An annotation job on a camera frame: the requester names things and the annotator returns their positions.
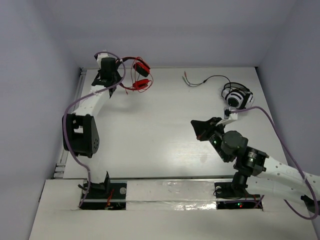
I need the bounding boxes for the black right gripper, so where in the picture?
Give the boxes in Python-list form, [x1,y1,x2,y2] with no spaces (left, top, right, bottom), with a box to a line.
[191,116,230,163]

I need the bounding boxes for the red black headphones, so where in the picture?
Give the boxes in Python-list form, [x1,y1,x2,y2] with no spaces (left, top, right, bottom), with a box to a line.
[116,56,154,93]

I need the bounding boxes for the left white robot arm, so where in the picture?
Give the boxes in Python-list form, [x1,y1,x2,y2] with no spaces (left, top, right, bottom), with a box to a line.
[62,51,124,197]

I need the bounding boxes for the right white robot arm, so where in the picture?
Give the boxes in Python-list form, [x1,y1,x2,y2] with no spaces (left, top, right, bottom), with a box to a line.
[190,113,320,216]

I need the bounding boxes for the white black headphones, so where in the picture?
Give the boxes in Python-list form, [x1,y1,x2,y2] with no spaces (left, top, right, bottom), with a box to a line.
[221,82,255,110]

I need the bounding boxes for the silver foil covered panel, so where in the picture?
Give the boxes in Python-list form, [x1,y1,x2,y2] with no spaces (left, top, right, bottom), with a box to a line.
[125,180,217,211]

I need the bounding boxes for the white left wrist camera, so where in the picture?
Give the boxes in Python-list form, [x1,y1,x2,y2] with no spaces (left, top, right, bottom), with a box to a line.
[94,50,109,69]

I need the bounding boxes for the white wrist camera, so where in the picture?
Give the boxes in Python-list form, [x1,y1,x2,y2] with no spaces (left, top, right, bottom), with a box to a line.
[94,50,109,69]
[216,106,238,126]

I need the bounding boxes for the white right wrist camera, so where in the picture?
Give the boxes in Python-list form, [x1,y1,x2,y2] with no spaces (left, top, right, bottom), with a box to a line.
[216,106,238,126]

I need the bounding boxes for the black audio splitter cable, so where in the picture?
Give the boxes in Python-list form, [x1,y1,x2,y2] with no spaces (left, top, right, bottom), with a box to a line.
[182,71,232,89]

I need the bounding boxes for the metal side rail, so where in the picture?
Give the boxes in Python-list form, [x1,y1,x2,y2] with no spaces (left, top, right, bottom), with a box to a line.
[54,67,87,178]

